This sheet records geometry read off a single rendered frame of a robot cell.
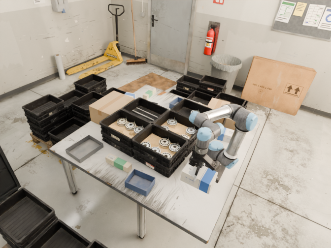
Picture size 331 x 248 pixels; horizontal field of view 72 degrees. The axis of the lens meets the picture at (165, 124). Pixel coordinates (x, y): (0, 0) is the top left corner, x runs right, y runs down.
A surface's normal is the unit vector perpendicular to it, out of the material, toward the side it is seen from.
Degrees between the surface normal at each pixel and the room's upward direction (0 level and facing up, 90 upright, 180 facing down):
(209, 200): 0
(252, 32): 90
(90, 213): 0
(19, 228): 0
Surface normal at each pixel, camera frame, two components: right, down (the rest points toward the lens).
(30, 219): 0.06, -0.79
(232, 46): -0.51, 0.50
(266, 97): -0.47, 0.23
